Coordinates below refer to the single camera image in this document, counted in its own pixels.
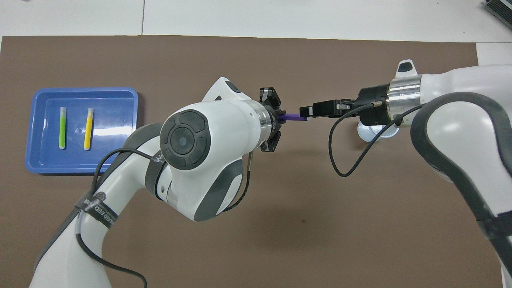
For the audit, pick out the blue plastic tray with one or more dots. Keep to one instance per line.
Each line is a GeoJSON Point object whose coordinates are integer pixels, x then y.
{"type": "Point", "coordinates": [112, 160]}

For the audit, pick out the yellow pen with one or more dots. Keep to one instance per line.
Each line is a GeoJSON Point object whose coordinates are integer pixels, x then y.
{"type": "Point", "coordinates": [88, 132]}

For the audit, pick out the green pen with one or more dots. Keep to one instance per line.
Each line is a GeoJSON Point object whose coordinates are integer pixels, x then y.
{"type": "Point", "coordinates": [62, 128]}

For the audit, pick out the purple pen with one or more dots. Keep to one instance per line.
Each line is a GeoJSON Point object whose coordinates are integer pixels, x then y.
{"type": "Point", "coordinates": [294, 116]}

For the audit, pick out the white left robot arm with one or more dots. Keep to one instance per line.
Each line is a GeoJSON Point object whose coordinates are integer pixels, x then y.
{"type": "Point", "coordinates": [208, 160]}

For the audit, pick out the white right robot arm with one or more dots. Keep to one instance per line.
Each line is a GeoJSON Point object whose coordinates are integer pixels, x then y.
{"type": "Point", "coordinates": [460, 128]}

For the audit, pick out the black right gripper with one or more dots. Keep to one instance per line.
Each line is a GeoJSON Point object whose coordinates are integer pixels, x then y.
{"type": "Point", "coordinates": [374, 106]}

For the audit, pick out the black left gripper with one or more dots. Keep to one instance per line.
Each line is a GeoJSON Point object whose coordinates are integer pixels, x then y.
{"type": "Point", "coordinates": [275, 120]}

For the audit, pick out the translucent plastic cup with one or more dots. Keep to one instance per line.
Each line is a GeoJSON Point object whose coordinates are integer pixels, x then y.
{"type": "Point", "coordinates": [366, 134]}

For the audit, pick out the brown table mat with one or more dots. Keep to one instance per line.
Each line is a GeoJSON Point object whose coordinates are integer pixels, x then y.
{"type": "Point", "coordinates": [280, 224]}

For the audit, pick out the dark grey device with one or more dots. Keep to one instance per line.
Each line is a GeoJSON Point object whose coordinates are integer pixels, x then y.
{"type": "Point", "coordinates": [500, 11]}

